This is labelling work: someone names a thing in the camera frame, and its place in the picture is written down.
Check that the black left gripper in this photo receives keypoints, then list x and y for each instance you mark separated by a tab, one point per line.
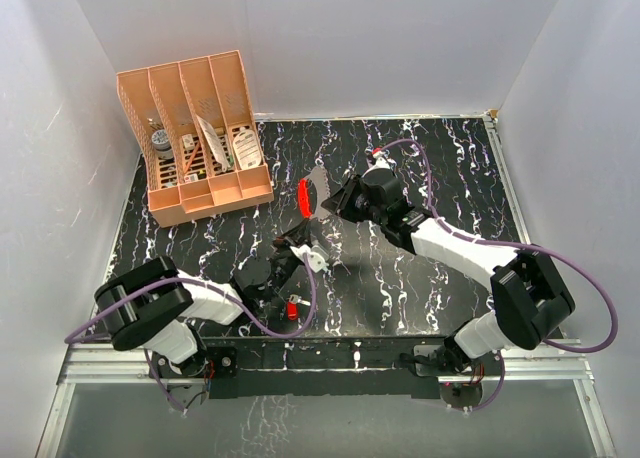
301	232

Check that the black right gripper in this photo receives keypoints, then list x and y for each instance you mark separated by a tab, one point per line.
358	185

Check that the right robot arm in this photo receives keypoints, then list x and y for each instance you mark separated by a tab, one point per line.
530	298

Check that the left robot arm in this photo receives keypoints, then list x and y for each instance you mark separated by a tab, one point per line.
155	295

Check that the silver key with red tag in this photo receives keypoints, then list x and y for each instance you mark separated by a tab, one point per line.
294	302

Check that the white packaged card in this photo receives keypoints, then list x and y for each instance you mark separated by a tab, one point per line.
216	144

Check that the small white box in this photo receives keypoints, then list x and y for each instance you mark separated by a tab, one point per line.
188	142

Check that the peach plastic desk organizer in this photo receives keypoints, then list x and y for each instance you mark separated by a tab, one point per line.
192	185

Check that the round metal tin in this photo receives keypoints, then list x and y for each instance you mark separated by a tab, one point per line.
161	144

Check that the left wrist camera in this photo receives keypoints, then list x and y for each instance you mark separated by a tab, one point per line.
315	256

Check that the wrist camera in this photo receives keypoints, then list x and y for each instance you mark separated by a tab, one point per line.
315	256
379	160

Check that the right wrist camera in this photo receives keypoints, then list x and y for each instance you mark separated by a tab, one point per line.
379	160

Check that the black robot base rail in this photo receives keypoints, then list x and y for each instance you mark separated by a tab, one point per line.
334	366

